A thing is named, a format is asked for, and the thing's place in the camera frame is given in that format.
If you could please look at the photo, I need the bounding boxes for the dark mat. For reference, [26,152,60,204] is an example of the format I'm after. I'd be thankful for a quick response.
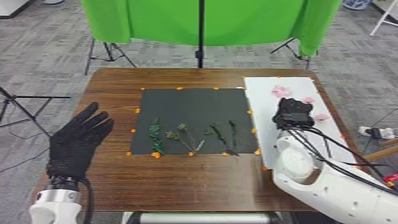
[127,87,261,156]

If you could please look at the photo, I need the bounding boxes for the green sprig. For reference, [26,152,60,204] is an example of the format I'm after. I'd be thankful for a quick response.
[163,122,206,153]
[204,122,239,157]
[145,116,166,155]
[227,119,239,152]

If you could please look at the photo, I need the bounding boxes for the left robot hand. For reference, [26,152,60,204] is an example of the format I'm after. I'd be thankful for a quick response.
[46,102,115,181]

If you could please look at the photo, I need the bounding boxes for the black stand legs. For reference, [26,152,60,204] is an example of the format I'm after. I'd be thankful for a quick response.
[268,36,314,70]
[83,37,138,77]

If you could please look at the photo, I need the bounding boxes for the pale grey bar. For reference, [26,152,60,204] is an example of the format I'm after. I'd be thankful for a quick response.
[126,212,280,224]

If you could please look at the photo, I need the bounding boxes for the pink flower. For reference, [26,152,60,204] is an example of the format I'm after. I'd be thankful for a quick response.
[269,85,293,99]

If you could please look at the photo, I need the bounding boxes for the white sheet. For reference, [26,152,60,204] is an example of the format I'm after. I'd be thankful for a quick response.
[241,76,349,170]

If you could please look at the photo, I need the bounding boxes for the blue and white vase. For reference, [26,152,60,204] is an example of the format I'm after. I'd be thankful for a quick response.
[341,0,374,11]

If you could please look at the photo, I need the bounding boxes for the black cable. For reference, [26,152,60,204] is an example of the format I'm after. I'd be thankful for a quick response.
[285,125,398,198]

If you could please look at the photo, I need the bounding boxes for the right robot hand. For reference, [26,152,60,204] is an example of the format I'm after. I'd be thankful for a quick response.
[275,97,316,118]

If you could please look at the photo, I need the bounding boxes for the black tripod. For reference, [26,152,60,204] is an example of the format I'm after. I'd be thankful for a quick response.
[0,86,72,138]

